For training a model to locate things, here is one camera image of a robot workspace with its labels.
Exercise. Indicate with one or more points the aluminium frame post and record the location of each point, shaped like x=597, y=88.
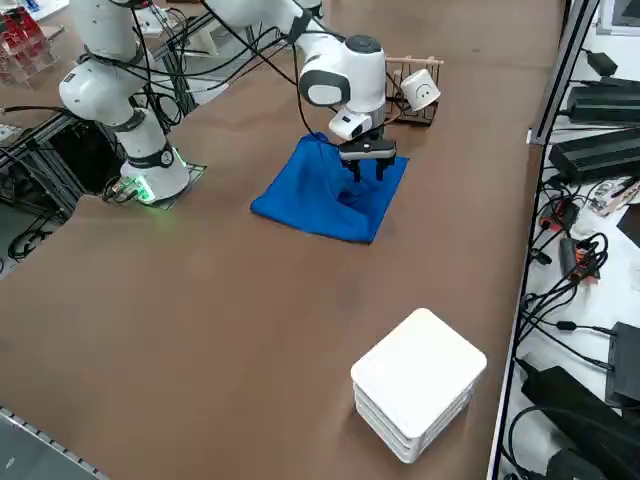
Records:
x=562, y=75

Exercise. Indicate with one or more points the ribbed black power supply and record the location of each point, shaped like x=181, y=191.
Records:
x=595, y=155

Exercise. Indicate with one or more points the white stacked drawer box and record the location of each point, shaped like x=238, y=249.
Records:
x=420, y=365

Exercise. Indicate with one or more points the large black bag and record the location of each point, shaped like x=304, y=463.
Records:
x=575, y=415

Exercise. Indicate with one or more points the long black power supply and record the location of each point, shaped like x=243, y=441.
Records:
x=605, y=102

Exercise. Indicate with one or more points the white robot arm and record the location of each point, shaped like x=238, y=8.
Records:
x=100, y=90

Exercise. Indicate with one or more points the black device with red ports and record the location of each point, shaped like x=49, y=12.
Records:
x=560, y=215

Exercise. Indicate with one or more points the clear acrylic rack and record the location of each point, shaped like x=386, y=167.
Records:
x=25, y=50

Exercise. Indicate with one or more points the flat black box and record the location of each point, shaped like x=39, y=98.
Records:
x=625, y=365

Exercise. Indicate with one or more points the aluminium table edge rail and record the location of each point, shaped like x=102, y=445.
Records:
x=40, y=440

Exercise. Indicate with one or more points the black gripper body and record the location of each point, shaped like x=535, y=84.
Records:
x=367, y=150

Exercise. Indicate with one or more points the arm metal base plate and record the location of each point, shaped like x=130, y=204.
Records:
x=197, y=172

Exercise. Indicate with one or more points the white smiley face cup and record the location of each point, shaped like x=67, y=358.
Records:
x=422, y=90

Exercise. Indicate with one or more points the small black power adapter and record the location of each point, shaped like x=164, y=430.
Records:
x=602, y=62

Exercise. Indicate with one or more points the blue microfibre towel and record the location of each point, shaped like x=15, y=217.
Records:
x=310, y=200

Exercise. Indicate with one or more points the orange connector cluster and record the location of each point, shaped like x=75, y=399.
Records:
x=585, y=262

